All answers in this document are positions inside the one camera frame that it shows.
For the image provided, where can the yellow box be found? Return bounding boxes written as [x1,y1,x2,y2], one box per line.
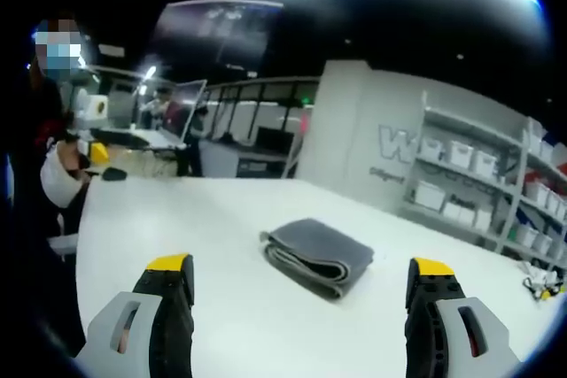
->
[89,142,111,163]

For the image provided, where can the rows of white storage bins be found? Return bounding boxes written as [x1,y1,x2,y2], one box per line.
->
[414,123,567,259]

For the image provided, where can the glass partition wall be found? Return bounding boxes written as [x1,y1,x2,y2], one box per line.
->
[204,77,321,143]

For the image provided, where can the black monitor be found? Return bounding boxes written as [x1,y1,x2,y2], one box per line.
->
[255,126,296,152]

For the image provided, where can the large hanging dark screen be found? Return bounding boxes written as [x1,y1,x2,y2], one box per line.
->
[149,0,284,79]

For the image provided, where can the grey metal shelf rack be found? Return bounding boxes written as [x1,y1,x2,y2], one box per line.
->
[400,92,567,275]

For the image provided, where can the person's dark-clothed torso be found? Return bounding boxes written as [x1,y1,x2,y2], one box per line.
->
[0,10,88,359]

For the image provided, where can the grey towel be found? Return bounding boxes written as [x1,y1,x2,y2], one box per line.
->
[260,217,376,302]

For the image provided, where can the white box with round mark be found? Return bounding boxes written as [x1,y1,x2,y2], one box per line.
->
[85,94,110,121]

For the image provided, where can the white chest-worn device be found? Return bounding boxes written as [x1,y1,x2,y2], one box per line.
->
[38,143,86,210]

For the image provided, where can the background work desk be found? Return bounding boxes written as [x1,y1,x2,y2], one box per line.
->
[89,127,190,152]

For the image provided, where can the tilted grey panel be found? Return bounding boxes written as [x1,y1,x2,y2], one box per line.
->
[176,79,208,145]

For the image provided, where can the small black object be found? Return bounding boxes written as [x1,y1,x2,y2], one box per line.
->
[101,166,129,182]

